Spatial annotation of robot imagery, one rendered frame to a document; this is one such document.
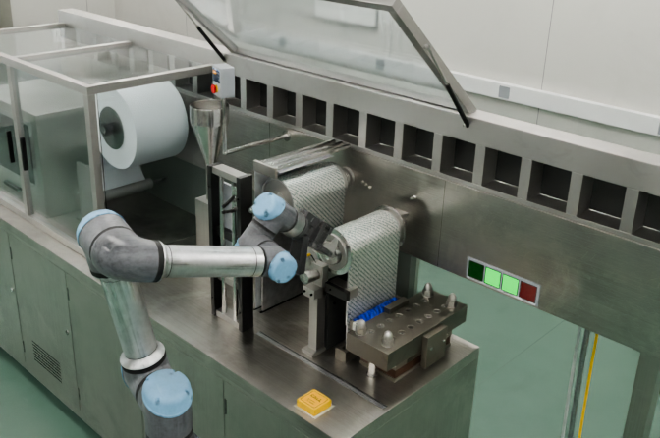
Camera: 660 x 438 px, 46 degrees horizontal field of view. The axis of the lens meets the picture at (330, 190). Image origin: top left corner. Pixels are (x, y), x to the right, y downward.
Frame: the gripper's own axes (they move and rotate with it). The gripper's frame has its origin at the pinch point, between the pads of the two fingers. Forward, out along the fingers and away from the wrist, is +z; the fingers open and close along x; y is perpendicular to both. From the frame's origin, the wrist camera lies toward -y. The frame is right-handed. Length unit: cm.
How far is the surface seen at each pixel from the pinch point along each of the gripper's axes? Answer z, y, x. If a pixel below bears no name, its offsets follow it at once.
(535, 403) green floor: 190, -4, -5
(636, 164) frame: 4, 54, -70
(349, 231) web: 3.0, 9.7, 0.0
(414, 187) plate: 20.1, 33.5, -2.1
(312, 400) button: 6.0, -38.0, -14.1
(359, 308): 20.8, -8.7, -4.3
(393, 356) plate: 18.0, -16.8, -24.0
